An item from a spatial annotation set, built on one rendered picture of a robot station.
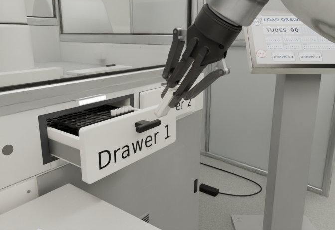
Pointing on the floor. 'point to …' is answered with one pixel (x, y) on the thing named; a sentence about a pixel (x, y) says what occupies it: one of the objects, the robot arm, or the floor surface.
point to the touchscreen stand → (287, 156)
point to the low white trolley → (70, 213)
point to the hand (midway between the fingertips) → (167, 102)
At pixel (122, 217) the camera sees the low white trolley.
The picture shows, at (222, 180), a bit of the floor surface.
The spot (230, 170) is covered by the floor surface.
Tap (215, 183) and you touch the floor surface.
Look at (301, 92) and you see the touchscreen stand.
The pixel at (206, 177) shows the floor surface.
